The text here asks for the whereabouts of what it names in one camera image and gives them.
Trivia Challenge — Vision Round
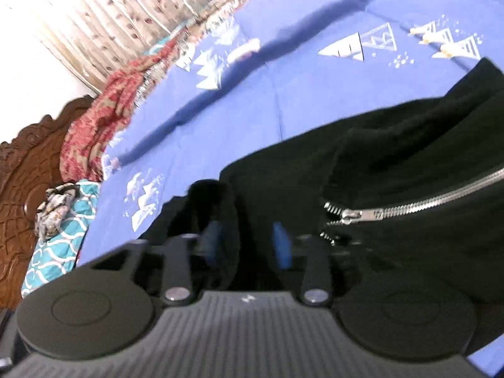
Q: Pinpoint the beige leaf-print curtain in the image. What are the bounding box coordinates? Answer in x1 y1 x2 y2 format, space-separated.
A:
24 0 305 96

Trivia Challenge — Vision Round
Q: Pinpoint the black zip-up jacket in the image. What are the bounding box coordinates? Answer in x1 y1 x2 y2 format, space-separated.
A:
138 57 504 360

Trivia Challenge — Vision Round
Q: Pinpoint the teal patterned pillow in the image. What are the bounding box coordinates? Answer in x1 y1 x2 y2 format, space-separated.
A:
21 179 104 298

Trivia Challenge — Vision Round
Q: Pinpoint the carved wooden headboard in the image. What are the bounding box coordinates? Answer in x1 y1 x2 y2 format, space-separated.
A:
0 94 104 310

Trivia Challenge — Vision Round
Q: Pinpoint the red patterned blanket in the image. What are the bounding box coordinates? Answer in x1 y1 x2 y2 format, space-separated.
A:
59 0 261 184

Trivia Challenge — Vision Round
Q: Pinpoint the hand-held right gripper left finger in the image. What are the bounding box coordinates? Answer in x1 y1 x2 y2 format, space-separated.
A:
90 220 222 306

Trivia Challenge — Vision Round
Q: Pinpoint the blue printed bedsheet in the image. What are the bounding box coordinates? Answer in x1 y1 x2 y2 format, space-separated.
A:
77 0 504 365

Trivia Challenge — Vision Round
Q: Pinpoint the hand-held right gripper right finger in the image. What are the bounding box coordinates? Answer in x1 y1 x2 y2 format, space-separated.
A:
272 221 365 306

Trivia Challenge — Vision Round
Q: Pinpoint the floral crumpled cloth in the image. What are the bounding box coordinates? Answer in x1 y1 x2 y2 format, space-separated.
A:
33 183 80 242

